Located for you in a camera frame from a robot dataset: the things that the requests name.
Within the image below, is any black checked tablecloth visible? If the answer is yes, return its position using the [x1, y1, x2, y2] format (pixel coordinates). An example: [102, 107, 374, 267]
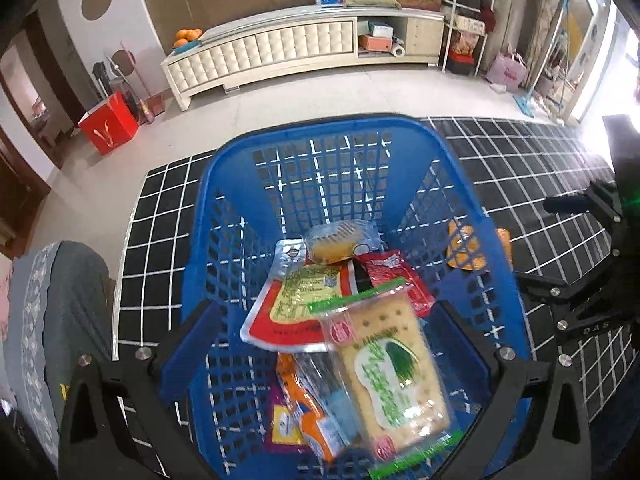
[112, 116, 640, 480]

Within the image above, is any dark wooden doorway frame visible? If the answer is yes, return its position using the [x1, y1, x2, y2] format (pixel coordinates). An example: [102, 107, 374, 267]
[0, 10, 86, 161]

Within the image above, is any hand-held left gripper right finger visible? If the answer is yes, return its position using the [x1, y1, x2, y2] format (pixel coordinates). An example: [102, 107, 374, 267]
[430, 300, 593, 480]

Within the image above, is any orange sausage packet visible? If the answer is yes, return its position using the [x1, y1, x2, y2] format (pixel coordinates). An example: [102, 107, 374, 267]
[276, 352, 351, 463]

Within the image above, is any pink paper bag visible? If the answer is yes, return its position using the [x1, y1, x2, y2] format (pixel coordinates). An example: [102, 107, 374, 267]
[486, 46, 528, 93]

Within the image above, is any dark wooden door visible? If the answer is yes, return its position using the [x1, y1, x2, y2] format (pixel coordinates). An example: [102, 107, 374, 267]
[0, 125, 51, 261]

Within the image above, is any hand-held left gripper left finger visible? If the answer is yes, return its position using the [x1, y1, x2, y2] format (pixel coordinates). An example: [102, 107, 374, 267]
[57, 300, 223, 480]

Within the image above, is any round brown wall plaque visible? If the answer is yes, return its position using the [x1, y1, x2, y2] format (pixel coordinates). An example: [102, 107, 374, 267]
[81, 0, 113, 20]

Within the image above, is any white metal shelf rack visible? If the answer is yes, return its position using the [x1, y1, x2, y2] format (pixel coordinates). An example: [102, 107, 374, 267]
[439, 0, 500, 77]

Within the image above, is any patterned beige curtain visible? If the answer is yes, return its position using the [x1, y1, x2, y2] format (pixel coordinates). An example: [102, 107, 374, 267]
[520, 0, 566, 91]

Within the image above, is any white tv cabinet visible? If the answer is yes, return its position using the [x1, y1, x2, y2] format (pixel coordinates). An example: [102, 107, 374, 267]
[160, 4, 446, 111]

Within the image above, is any broom and dustpan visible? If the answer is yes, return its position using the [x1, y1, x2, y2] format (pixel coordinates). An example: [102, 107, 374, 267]
[120, 40, 166, 126]

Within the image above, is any pile of oranges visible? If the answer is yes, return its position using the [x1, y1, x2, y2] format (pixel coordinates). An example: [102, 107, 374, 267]
[174, 27, 205, 47]

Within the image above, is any grey covered seat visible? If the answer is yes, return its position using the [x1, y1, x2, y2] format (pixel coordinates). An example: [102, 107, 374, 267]
[0, 240, 116, 480]

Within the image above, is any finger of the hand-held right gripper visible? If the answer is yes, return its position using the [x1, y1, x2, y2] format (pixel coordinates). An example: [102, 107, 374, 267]
[515, 255, 636, 346]
[542, 180, 623, 221]

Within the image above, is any orange box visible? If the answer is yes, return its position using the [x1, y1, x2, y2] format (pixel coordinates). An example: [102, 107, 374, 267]
[357, 34, 393, 52]

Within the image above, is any small red snack packet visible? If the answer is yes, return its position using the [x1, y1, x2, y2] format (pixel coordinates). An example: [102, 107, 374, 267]
[352, 250, 436, 318]

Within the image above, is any blue mop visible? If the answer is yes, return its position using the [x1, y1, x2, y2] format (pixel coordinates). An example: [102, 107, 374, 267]
[512, 0, 571, 118]

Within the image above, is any blue plastic basket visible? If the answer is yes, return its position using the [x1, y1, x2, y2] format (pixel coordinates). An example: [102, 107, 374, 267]
[180, 115, 533, 480]

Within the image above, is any purple snack packet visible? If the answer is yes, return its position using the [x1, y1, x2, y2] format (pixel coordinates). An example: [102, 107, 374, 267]
[306, 277, 466, 480]
[265, 375, 306, 456]

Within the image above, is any small round brown board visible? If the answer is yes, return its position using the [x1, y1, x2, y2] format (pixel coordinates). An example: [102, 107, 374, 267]
[111, 50, 136, 78]

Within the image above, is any red and yellow snack packet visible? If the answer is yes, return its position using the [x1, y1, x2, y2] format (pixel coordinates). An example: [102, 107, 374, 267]
[240, 239, 358, 353]

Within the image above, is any clear cake packet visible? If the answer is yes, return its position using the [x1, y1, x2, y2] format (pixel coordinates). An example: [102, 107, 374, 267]
[302, 219, 383, 265]

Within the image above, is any pink cloth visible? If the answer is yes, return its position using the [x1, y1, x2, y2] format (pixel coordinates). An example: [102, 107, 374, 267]
[0, 260, 13, 341]

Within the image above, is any orange snack packet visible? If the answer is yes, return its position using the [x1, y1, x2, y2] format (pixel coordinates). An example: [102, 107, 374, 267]
[446, 220, 512, 272]

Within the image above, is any red paper bag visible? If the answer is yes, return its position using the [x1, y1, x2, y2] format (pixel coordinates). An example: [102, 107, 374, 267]
[77, 91, 141, 156]

